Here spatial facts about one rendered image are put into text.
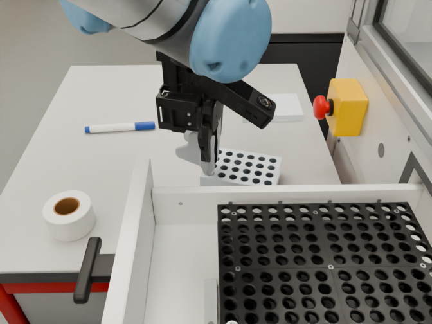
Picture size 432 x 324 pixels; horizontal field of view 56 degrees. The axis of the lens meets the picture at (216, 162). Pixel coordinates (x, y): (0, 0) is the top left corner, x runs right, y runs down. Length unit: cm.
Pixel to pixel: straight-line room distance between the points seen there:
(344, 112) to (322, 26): 52
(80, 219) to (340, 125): 43
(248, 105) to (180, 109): 9
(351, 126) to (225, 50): 41
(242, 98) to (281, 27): 61
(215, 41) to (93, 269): 24
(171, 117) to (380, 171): 31
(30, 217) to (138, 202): 30
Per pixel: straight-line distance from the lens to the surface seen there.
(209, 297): 46
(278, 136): 81
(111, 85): 100
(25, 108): 253
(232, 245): 43
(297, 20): 114
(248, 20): 32
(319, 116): 69
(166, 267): 50
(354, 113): 68
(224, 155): 70
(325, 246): 45
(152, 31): 30
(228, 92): 54
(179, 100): 55
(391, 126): 60
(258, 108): 55
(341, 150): 85
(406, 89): 56
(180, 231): 53
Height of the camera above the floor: 124
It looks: 40 degrees down
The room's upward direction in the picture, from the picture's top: straight up
